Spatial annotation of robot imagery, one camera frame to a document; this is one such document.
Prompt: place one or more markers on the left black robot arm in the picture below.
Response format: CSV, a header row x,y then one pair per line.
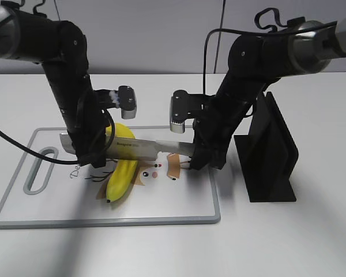
x,y
60,48

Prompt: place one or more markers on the black knife stand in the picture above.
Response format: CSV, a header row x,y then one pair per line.
x,y
267,154

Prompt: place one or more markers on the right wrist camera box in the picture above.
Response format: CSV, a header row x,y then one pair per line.
x,y
183,106

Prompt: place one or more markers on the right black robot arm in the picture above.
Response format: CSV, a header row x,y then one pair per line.
x,y
254,63

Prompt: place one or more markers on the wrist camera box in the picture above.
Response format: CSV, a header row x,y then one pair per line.
x,y
124,98
183,106

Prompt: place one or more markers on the white-handled kitchen knife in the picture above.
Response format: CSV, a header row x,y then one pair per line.
x,y
137,149

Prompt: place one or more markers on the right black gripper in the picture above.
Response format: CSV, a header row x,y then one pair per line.
x,y
216,123

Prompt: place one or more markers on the yellow plastic banana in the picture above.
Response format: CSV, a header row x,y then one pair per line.
x,y
121,178

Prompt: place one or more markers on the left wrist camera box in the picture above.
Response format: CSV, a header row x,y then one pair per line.
x,y
124,98

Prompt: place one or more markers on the white grey-rimmed cutting board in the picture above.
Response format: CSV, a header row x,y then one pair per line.
x,y
45,195

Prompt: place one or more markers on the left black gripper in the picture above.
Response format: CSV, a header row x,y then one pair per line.
x,y
87,131

